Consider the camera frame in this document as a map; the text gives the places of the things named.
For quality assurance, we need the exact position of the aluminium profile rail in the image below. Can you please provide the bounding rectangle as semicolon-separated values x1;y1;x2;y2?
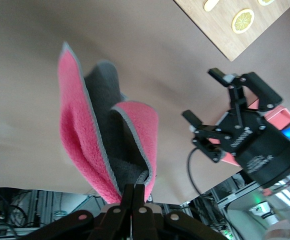
211;178;260;216

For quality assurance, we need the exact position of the pink plastic bin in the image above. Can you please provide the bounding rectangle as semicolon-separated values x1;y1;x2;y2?
221;96;290;167

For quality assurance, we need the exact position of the brown table cover sheet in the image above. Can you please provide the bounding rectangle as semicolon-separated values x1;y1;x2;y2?
0;0;290;205

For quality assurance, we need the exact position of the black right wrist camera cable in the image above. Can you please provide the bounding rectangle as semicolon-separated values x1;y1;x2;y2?
186;147;204;197

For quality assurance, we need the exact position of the pink and grey cloth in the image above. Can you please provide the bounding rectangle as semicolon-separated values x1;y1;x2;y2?
57;41;160;205

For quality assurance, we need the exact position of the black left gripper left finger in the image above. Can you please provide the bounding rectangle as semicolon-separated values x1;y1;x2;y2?
31;183;136;240

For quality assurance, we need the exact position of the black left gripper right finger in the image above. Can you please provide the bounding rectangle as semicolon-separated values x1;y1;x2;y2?
132;183;226;240

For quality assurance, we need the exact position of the wooden cutting board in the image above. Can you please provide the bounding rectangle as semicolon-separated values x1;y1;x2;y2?
172;0;290;62

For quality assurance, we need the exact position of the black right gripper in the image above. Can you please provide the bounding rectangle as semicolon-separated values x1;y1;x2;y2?
181;67;290;191

